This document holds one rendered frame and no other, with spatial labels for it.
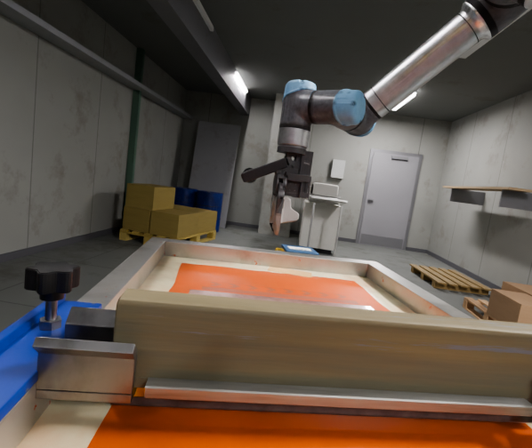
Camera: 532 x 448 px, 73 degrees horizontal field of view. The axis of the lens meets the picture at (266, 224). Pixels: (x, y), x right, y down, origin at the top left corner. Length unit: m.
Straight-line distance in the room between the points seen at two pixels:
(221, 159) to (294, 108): 7.25
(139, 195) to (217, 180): 2.82
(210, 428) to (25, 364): 0.15
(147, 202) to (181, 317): 5.20
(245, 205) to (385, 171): 3.26
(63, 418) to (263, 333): 0.17
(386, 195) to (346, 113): 7.76
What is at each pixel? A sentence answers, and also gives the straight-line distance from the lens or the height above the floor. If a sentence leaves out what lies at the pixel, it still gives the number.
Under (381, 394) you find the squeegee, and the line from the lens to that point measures 0.36.
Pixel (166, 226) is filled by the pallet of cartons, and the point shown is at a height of 0.32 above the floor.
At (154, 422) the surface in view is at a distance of 0.35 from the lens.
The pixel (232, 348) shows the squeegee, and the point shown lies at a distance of 0.32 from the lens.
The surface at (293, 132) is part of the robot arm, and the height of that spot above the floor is 1.28.
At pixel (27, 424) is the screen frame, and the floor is 0.96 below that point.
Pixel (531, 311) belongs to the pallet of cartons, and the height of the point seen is 0.34.
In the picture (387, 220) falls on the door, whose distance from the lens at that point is 8.60.
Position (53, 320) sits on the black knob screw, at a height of 1.01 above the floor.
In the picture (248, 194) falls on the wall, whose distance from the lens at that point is 8.45.
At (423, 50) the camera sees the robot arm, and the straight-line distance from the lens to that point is 0.94.
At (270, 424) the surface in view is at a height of 0.96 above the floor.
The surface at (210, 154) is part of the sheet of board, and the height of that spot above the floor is 1.55.
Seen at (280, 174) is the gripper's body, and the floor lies 1.18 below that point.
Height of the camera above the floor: 1.17
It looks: 7 degrees down
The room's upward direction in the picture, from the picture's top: 8 degrees clockwise
